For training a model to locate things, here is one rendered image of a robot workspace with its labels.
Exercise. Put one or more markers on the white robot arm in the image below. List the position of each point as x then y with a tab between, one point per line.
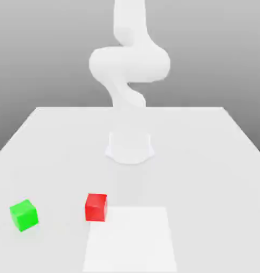
129	64

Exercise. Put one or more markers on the small red cube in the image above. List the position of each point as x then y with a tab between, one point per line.
95	208

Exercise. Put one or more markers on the small green cube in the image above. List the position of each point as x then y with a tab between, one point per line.
24	215

